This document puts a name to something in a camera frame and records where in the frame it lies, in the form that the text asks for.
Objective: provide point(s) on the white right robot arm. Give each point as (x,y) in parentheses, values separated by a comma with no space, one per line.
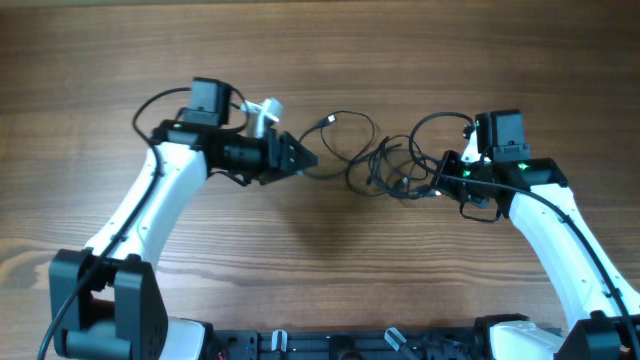
(601,308)

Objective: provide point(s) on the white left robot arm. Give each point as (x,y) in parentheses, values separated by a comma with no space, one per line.
(105,298)

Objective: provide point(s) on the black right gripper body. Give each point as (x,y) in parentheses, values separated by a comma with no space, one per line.
(453,166)

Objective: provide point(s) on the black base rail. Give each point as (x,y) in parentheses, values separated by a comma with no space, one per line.
(431,344)

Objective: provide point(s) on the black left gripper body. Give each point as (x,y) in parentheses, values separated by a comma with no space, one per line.
(258,163)

